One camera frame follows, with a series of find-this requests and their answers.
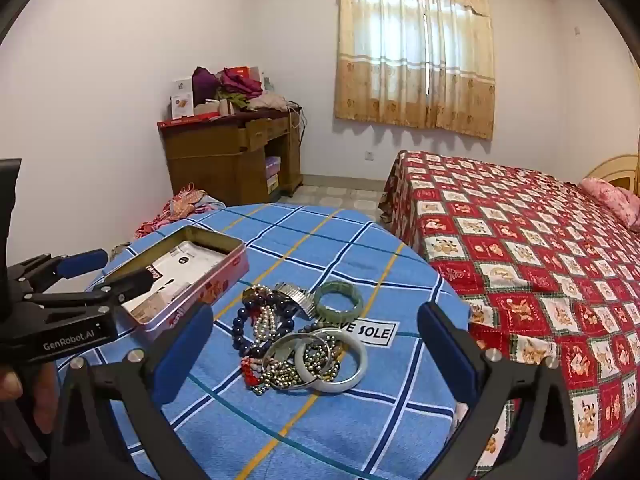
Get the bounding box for silver metal watch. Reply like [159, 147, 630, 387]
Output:
[273, 282, 316, 321]

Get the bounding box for red bead bracelet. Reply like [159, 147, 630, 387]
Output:
[239, 355, 263, 386]

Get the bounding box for pink pillow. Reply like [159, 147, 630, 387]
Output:
[580, 176, 640, 233]

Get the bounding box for pink tin box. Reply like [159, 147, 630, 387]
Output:
[103, 225, 250, 345]

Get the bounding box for purple cloth bundle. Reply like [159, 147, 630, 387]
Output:
[192, 66, 219, 106]

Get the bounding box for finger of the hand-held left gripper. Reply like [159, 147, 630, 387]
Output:
[30, 273, 156, 314]
[10, 249, 109, 292]

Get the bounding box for white jade bangle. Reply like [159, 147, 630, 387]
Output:
[294, 330, 368, 393]

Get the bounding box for printed paper sheet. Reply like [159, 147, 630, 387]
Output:
[122, 241, 228, 323]

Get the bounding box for plastic storage drawers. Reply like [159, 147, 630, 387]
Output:
[265, 156, 281, 195]

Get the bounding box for silver metal bangle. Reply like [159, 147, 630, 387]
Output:
[261, 332, 333, 386]

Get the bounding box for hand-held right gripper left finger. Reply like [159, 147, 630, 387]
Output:
[50, 302, 216, 480]

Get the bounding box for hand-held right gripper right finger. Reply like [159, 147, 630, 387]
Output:
[417, 301, 593, 480]

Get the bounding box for green jade bangle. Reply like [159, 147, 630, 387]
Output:
[313, 281, 364, 319]

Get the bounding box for person's left hand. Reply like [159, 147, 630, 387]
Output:
[0, 362, 60, 413]

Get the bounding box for flat red box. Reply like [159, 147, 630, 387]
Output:
[157, 112, 221, 130]

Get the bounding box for silver bead necklace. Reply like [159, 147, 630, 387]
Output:
[250, 359, 321, 397]

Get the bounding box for beige patterned curtain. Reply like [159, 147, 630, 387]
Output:
[334, 0, 497, 141]

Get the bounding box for brown wooden desk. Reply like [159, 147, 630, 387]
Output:
[159, 107, 304, 207]

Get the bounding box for white cardboard box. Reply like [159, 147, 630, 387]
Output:
[170, 77, 196, 121]

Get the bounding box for light wooden headboard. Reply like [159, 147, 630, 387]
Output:
[582, 155, 640, 191]

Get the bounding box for dark purple bead bracelet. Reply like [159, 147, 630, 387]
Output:
[231, 292, 296, 358]

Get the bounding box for bed with red patterned sheet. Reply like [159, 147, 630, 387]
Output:
[378, 149, 640, 480]

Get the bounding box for blue plaid tablecloth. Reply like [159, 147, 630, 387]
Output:
[55, 203, 473, 480]

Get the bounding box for pile of striped pink clothes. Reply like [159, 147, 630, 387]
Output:
[135, 183, 226, 241]

